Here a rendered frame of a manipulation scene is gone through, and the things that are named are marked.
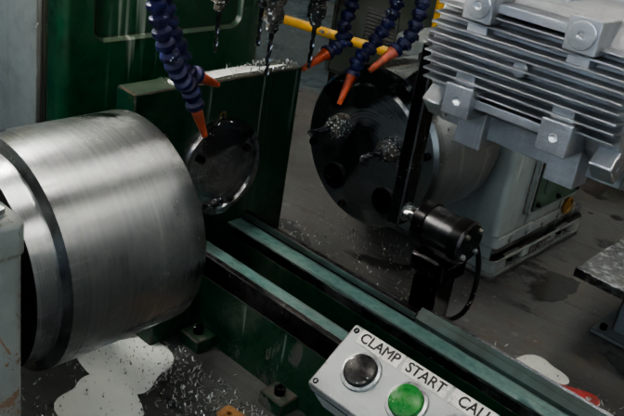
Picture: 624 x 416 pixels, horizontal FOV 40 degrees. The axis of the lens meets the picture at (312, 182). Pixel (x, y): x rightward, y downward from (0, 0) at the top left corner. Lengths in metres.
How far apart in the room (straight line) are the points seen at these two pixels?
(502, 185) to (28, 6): 0.78
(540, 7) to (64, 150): 0.47
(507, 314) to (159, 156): 0.72
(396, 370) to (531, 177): 0.79
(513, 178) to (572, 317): 0.25
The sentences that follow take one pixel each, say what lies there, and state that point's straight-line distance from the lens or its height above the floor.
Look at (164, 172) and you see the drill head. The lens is 0.88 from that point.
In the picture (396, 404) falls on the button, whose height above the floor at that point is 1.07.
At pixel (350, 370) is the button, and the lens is 0.74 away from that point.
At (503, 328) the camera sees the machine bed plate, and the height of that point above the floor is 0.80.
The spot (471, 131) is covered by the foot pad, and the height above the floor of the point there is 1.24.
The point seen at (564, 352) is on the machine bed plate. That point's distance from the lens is 1.37.
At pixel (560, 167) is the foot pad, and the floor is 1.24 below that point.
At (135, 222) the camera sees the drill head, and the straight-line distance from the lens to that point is 0.85.
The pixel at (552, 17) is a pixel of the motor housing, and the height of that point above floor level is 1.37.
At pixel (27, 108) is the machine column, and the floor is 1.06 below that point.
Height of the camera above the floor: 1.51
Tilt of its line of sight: 24 degrees down
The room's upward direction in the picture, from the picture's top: 9 degrees clockwise
